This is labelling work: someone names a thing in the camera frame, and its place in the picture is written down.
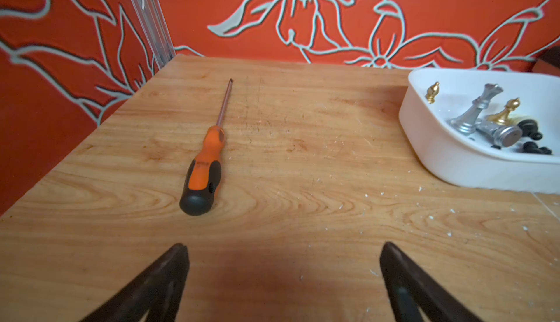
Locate white plastic storage box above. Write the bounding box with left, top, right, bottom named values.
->
left=399, top=68, right=559, bottom=194

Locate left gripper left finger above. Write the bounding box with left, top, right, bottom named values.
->
left=83, top=243, right=190, bottom=321

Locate black king chess piece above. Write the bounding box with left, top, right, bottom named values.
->
left=522, top=141, right=553, bottom=155

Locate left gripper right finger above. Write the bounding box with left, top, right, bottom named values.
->
left=379, top=242, right=481, bottom=321

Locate gold bishop chess piece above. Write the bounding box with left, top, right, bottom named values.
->
left=425, top=81, right=440, bottom=104

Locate gold pawn chess piece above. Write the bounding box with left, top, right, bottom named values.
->
left=485, top=97, right=521, bottom=126

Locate black tool case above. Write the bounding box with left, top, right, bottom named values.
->
left=531, top=46, right=560, bottom=77

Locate orange handled screwdriver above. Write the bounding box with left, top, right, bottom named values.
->
left=179, top=79, right=233, bottom=216

